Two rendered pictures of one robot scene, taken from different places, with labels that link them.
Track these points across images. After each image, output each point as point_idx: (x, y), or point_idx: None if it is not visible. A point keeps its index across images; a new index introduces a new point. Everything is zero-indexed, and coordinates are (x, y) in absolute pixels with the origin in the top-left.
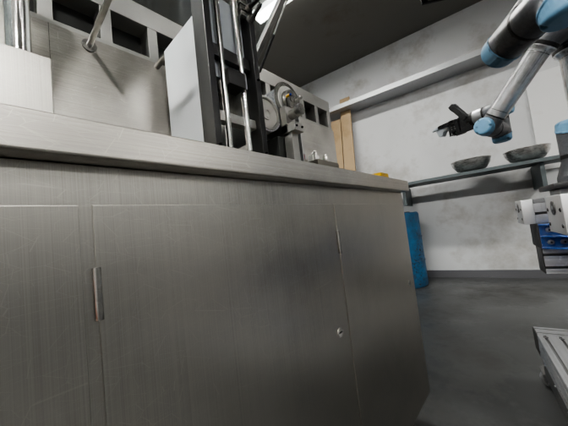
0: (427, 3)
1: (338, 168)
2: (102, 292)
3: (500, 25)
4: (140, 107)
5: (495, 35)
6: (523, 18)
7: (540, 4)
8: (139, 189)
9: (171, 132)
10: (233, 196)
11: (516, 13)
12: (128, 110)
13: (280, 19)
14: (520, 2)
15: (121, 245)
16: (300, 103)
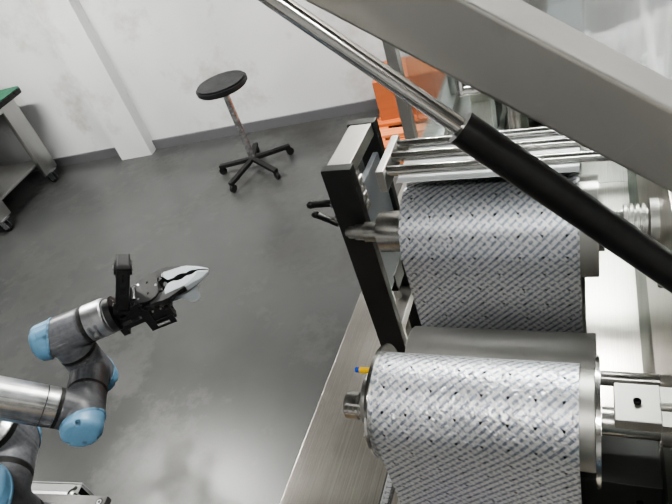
0: (172, 322)
1: (316, 409)
2: None
3: (93, 392)
4: (646, 203)
5: (100, 398)
6: (108, 378)
7: (112, 366)
8: None
9: (649, 279)
10: None
11: (103, 376)
12: (644, 198)
13: (312, 34)
14: (60, 387)
15: None
16: (345, 395)
